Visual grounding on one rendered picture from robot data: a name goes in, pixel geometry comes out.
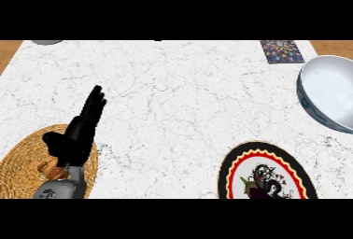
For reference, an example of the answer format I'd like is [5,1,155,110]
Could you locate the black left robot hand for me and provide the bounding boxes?
[42,84,110,168]

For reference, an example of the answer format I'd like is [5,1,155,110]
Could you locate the purple eggplant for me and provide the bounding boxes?
[240,176,279,200]

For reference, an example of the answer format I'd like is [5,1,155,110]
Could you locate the round wicker placemat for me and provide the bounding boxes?
[0,123,99,200]

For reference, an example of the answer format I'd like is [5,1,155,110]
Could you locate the blue patterned box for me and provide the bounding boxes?
[259,40,306,65]

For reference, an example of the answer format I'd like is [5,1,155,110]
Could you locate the grey round object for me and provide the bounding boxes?
[31,40,65,47]

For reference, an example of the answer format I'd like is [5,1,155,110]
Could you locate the black red rimmed plate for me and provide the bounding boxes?
[217,141,321,200]

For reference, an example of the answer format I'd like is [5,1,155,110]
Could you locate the brown bread roll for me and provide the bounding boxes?
[37,161,73,182]

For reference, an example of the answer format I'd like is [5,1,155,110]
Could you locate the white blue bowl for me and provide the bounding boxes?
[296,54,353,135]

